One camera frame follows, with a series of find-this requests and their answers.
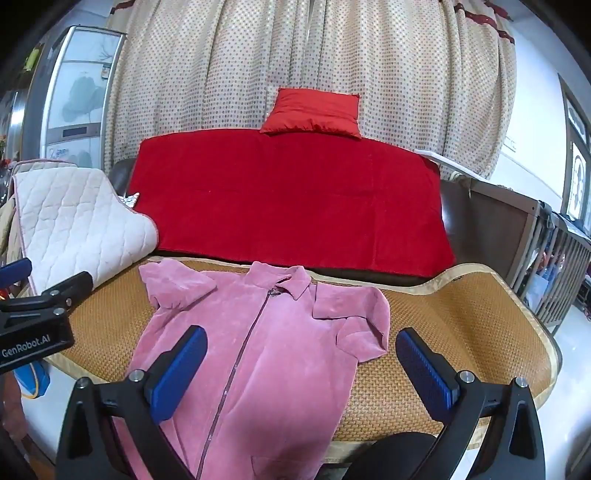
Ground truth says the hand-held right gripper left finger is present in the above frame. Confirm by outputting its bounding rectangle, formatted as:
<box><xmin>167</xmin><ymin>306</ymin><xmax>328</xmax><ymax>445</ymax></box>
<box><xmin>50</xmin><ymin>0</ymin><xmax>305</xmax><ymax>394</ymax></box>
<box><xmin>55</xmin><ymin>324</ymin><xmax>208</xmax><ymax>480</ymax></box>

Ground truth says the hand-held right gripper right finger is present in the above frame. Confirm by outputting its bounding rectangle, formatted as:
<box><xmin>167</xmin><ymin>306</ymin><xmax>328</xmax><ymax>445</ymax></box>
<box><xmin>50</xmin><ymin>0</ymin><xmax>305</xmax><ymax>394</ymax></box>
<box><xmin>396</xmin><ymin>328</ymin><xmax>546</xmax><ymax>480</ymax></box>

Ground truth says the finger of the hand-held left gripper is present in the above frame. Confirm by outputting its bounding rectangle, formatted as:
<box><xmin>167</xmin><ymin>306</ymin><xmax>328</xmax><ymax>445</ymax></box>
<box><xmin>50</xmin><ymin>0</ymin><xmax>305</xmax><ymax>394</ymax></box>
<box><xmin>0</xmin><ymin>257</ymin><xmax>33</xmax><ymax>289</ymax></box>
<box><xmin>0</xmin><ymin>271</ymin><xmax>95</xmax><ymax>324</ymax></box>

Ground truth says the pink zip jacket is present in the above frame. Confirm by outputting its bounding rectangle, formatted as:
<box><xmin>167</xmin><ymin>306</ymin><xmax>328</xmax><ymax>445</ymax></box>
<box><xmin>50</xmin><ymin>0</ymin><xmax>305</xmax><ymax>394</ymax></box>
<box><xmin>113</xmin><ymin>258</ymin><xmax>391</xmax><ymax>480</ymax></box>

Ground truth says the blue bag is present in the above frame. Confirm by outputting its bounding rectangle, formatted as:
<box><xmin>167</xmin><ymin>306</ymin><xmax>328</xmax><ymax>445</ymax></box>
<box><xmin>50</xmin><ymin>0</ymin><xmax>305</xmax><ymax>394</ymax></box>
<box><xmin>13</xmin><ymin>360</ymin><xmax>52</xmax><ymax>398</ymax></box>

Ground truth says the woven rattan mat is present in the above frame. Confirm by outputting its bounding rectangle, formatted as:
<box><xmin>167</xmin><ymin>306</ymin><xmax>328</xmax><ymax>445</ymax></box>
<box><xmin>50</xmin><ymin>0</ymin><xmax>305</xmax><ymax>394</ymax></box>
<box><xmin>46</xmin><ymin>256</ymin><xmax>561</xmax><ymax>464</ymax></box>

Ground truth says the white quilted pad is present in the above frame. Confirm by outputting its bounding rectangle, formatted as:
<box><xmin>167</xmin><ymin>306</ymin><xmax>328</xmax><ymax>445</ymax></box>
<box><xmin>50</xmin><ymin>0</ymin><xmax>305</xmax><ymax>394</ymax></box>
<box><xmin>11</xmin><ymin>159</ymin><xmax>160</xmax><ymax>296</ymax></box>

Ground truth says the person's black trouser leg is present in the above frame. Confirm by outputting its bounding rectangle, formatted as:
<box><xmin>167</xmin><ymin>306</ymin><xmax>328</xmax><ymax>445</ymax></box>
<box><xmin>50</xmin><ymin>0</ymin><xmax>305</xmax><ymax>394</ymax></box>
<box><xmin>356</xmin><ymin>431</ymin><xmax>445</xmax><ymax>480</ymax></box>

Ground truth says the wooden crib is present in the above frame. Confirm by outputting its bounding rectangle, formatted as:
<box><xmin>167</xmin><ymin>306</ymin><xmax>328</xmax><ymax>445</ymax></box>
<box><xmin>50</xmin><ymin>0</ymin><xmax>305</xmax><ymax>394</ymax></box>
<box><xmin>508</xmin><ymin>199</ymin><xmax>591</xmax><ymax>334</ymax></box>

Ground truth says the silver glass-door refrigerator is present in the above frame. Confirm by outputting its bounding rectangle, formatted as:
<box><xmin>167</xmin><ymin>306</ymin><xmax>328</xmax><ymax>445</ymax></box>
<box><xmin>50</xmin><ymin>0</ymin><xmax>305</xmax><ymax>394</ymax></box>
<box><xmin>41</xmin><ymin>25</ymin><xmax>129</xmax><ymax>168</ymax></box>

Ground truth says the red blanket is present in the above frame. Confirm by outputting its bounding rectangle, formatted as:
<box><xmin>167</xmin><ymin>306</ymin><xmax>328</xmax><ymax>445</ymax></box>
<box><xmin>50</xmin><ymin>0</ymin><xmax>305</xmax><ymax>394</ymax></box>
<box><xmin>127</xmin><ymin>129</ymin><xmax>457</xmax><ymax>280</ymax></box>

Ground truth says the white rod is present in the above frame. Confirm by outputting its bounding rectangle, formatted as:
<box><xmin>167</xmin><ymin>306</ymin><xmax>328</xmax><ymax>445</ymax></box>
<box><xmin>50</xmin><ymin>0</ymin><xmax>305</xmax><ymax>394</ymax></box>
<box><xmin>412</xmin><ymin>148</ymin><xmax>491</xmax><ymax>182</ymax></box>

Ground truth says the red pillow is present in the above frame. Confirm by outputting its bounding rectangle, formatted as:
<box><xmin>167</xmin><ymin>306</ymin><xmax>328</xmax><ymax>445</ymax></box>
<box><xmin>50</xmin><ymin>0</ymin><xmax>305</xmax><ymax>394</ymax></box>
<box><xmin>259</xmin><ymin>88</ymin><xmax>362</xmax><ymax>139</ymax></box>

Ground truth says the beige dotted curtain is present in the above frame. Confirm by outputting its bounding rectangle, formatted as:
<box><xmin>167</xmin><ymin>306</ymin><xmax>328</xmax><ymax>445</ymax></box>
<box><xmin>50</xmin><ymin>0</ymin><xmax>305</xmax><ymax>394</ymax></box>
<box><xmin>104</xmin><ymin>0</ymin><xmax>517</xmax><ymax>182</ymax></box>

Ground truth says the framed wall picture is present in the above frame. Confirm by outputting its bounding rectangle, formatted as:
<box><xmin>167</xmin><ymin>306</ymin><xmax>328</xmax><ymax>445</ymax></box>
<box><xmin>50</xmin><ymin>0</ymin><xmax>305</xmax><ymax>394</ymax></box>
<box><xmin>556</xmin><ymin>74</ymin><xmax>591</xmax><ymax>223</ymax></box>

